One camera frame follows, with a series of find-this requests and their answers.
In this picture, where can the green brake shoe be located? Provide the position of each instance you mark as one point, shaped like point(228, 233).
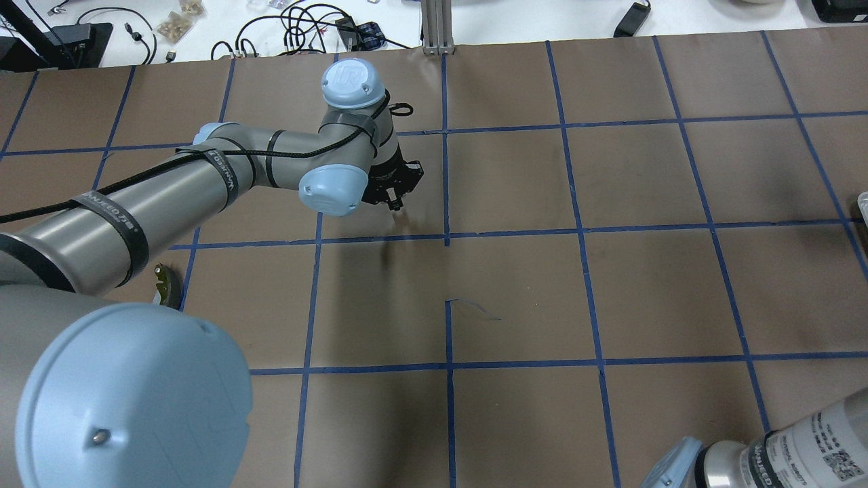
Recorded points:
point(168, 287)

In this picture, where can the black power adapter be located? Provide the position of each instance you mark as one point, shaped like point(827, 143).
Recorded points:
point(633, 19)

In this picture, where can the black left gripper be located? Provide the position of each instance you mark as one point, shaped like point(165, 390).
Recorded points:
point(387, 177)

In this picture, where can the aluminium frame post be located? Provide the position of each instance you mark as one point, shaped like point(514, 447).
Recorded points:
point(437, 27)

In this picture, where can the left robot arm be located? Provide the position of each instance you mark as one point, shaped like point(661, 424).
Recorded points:
point(98, 393)

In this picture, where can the black monitor stand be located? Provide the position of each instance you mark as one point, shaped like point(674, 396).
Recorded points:
point(29, 43)

